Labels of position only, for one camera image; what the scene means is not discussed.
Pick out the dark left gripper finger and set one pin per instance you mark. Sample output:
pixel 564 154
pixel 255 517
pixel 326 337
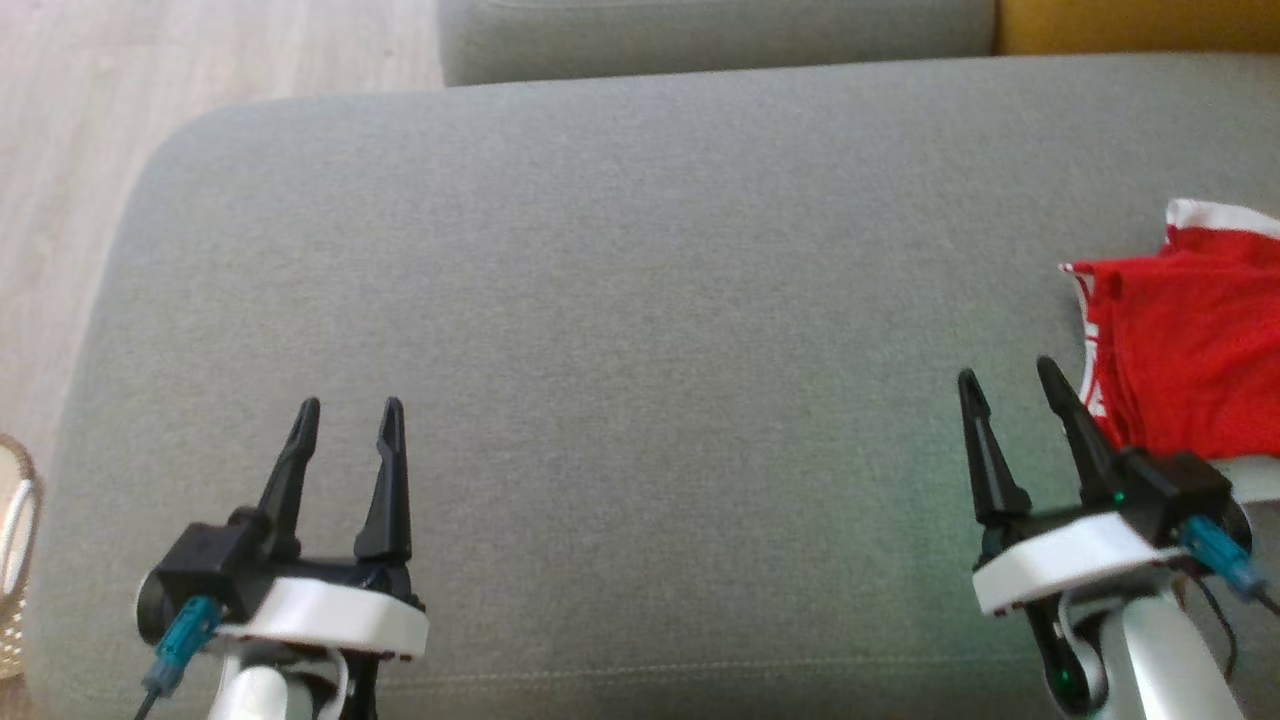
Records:
pixel 290 480
pixel 388 500

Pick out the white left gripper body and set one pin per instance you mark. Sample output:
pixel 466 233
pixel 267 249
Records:
pixel 340 615

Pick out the wide yellow sofa back cushion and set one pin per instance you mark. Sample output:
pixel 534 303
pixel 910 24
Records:
pixel 1140 25

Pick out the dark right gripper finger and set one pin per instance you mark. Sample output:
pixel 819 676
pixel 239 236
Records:
pixel 1000 480
pixel 1090 450

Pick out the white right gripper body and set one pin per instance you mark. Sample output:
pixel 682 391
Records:
pixel 1070 565

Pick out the red white numbered jersey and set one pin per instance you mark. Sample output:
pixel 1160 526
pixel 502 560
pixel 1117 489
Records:
pixel 1190 350

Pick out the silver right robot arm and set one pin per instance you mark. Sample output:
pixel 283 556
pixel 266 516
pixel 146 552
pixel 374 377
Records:
pixel 1160 660

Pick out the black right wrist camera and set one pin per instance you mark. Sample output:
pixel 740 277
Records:
pixel 1175 490

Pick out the wicker basket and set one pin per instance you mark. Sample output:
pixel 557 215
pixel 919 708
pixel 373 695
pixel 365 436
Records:
pixel 18 560

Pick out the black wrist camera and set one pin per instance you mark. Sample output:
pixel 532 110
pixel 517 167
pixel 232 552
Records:
pixel 205 565
pixel 1175 490

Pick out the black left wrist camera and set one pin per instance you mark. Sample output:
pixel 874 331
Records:
pixel 205 565

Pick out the grey sofa chaise seat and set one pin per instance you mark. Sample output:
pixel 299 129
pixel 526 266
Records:
pixel 640 300

